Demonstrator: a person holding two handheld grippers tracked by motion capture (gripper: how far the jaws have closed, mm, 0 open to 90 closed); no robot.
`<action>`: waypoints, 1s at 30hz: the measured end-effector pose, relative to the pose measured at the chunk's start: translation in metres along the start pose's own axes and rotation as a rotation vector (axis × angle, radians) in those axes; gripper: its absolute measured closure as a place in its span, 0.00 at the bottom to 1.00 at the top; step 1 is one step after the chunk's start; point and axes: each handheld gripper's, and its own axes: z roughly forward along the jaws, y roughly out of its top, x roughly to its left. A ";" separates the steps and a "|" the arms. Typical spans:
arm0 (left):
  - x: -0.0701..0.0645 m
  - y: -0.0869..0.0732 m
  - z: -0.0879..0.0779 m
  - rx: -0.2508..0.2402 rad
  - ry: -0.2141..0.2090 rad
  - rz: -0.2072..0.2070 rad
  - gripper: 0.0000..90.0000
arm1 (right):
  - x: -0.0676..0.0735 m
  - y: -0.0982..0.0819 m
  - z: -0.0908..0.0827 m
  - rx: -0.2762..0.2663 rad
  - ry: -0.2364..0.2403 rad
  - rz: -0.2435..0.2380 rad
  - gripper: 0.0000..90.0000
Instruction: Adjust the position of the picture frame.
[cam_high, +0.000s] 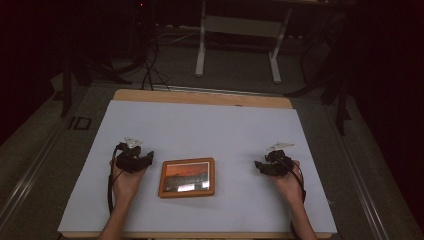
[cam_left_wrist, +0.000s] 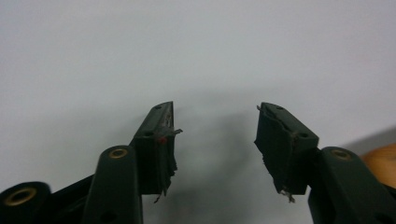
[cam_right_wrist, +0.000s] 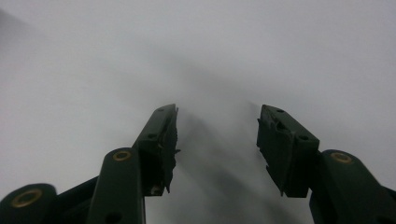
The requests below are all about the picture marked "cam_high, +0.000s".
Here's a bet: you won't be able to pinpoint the white metal desk frame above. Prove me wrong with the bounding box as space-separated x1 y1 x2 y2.
194 0 294 85

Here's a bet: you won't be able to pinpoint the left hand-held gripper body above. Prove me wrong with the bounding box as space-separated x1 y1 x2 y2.
114 136 150 174

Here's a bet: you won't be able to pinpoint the black floor socket plate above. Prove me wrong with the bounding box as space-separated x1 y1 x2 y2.
67 116 93 131

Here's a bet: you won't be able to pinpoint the wooden table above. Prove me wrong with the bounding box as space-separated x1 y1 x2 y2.
61 88 334 240

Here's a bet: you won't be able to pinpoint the pale blue table mat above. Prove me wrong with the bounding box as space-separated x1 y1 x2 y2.
57 99 338 235

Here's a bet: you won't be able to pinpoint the metal floor rail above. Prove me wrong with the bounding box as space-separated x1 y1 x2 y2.
0 109 73 228
324 106 391 240

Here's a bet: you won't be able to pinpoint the person's right hand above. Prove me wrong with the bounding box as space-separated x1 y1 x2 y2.
268 159 306 206

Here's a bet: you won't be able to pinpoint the wooden picture frame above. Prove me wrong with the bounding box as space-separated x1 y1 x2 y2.
157 157 216 200

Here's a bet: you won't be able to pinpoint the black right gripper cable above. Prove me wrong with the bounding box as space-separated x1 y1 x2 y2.
288 160 308 240

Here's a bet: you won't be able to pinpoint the person's left hand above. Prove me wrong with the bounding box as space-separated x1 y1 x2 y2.
109 159 148 205

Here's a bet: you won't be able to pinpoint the white cable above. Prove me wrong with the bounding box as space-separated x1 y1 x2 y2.
157 24 202 46

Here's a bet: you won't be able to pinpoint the black floor cables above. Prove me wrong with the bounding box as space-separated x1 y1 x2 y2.
139 29 172 92

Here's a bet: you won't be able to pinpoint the black metal stand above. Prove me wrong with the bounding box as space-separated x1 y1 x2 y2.
59 46 134 118
283 9 353 137

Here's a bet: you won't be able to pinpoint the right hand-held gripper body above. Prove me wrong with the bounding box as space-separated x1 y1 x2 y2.
263 142 296 178

